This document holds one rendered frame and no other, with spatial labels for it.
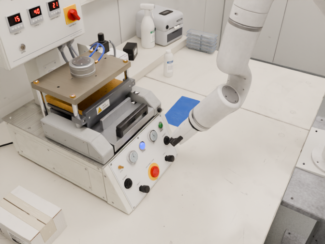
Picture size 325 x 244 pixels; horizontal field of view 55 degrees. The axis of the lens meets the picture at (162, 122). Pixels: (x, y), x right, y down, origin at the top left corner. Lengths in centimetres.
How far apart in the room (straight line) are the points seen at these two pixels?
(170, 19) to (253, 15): 113
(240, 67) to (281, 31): 247
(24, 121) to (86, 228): 43
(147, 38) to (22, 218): 124
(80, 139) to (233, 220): 54
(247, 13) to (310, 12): 242
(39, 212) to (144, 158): 36
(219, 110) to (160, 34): 107
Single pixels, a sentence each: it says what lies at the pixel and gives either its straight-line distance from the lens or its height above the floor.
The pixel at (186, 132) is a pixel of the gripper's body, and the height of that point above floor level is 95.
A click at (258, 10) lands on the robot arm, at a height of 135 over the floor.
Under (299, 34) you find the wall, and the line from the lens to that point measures 329.
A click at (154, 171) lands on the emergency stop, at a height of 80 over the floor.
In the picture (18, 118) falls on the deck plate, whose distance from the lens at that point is 121.
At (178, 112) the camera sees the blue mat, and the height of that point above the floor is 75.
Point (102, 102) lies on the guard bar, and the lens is 99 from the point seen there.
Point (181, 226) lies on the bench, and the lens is 102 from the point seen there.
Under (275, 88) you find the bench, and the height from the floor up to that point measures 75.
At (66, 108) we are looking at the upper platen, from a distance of 102.
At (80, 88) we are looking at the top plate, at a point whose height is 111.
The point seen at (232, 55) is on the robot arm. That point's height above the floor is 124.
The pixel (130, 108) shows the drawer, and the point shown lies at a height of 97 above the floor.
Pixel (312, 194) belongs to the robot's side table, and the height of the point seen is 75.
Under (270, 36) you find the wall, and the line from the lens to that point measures 336.
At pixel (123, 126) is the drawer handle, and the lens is 95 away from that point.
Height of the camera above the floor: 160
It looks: 38 degrees down
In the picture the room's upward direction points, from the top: straight up
